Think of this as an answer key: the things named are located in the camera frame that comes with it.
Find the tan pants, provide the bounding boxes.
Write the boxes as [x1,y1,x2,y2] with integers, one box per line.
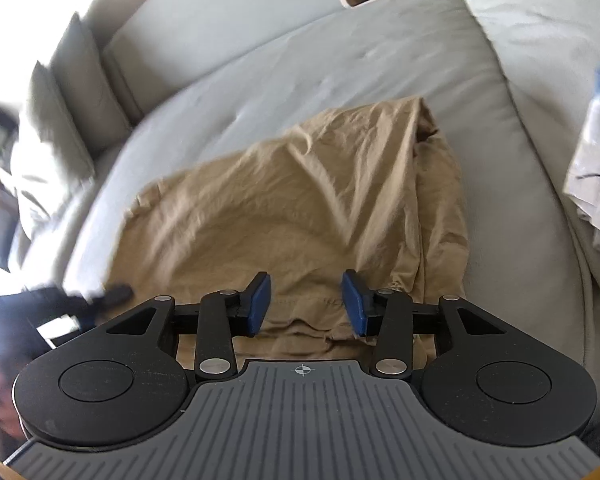
[105,96,470,361]

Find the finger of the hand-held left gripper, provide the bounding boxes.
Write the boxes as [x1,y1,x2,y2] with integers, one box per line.
[62,284,133,312]

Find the grey throw cushion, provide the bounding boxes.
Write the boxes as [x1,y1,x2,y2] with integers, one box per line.
[10,60,98,241]

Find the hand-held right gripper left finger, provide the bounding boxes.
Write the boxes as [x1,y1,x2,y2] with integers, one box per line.
[105,271,272,381]

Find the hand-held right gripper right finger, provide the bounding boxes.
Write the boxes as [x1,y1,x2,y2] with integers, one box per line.
[342,269,508,380]

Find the grey fabric sofa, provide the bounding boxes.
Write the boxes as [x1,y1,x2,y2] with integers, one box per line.
[10,0,600,441]

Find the grey sofa back cushion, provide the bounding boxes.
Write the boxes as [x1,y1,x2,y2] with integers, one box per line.
[50,12,133,153]

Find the white patterned cloth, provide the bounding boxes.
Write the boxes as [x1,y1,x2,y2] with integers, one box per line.
[565,0,600,261]

